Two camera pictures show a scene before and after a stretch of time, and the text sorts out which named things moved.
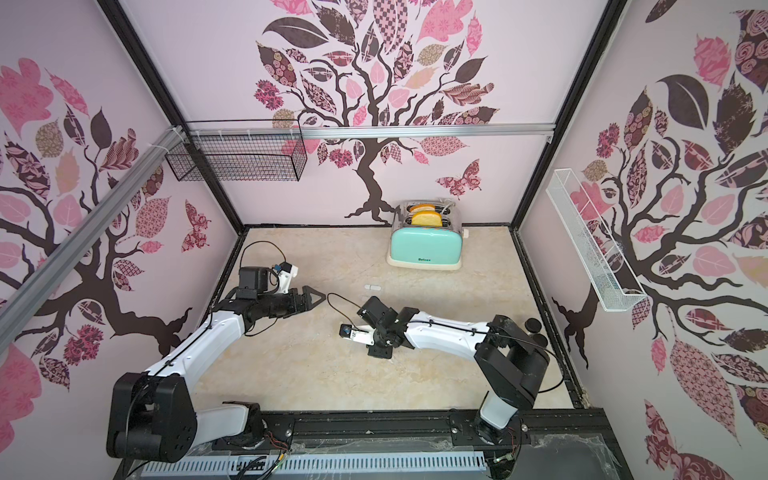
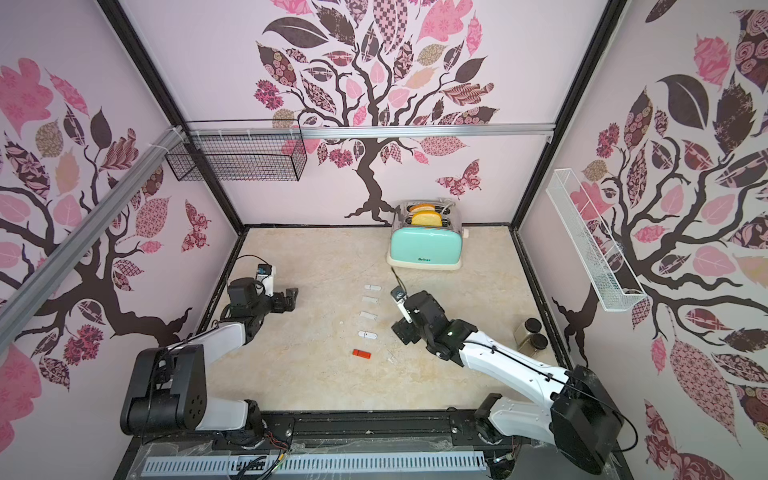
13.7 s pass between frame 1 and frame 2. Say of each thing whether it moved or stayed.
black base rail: stayed
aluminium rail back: stayed
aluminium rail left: stayed
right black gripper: moved
